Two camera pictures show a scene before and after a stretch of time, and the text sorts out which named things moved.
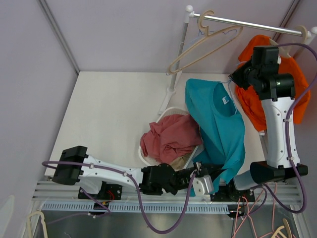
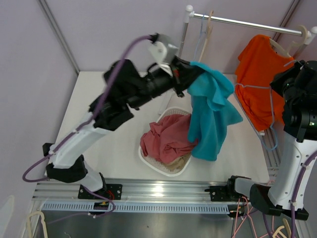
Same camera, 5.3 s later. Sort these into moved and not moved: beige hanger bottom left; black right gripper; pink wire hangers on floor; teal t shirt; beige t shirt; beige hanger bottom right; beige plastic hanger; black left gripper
Moved: teal t shirt; black right gripper; beige plastic hanger; black left gripper
Not moved: beige t shirt; beige hanger bottom left; pink wire hangers on floor; beige hanger bottom right
